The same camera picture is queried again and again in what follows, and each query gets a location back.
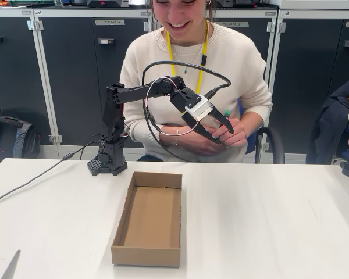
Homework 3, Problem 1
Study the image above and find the person's left forearm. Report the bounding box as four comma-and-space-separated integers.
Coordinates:
235, 87, 273, 132

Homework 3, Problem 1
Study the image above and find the person's right forearm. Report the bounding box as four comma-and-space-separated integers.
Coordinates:
123, 115, 181, 152

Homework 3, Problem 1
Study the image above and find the person in cream sweater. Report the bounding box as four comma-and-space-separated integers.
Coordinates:
119, 0, 273, 163

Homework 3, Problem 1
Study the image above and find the person's right hand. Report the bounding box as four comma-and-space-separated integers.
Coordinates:
179, 124, 231, 156

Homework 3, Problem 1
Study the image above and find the person's left hand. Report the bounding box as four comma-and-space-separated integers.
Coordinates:
212, 117, 248, 148

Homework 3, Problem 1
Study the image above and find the open brown cardboard box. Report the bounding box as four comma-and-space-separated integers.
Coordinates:
111, 170, 183, 268

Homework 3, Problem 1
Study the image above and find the dark blue jacket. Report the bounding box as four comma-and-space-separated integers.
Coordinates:
305, 74, 349, 165

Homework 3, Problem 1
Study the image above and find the black case red logo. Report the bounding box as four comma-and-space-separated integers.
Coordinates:
87, 0, 130, 9
215, 0, 258, 9

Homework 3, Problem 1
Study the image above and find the black grey backpack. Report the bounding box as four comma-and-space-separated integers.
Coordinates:
0, 115, 41, 172

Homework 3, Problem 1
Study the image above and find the green flat box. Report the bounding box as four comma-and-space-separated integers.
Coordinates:
8, 0, 55, 6

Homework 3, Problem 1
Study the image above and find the white gripper camera box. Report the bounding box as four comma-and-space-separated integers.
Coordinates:
184, 94, 213, 120

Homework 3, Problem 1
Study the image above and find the thin red white wire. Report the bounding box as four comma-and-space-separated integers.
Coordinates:
144, 76, 201, 137

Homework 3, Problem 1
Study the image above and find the thin silver pendant necklace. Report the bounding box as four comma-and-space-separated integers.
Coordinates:
182, 28, 206, 74

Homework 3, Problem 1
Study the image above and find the thick black camera cable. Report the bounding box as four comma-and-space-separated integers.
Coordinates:
141, 60, 232, 163

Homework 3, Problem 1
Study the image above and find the yellow lanyard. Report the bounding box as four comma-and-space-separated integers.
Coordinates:
165, 19, 209, 95

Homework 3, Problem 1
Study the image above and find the grey braided power cable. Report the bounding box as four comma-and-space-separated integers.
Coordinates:
0, 132, 105, 207

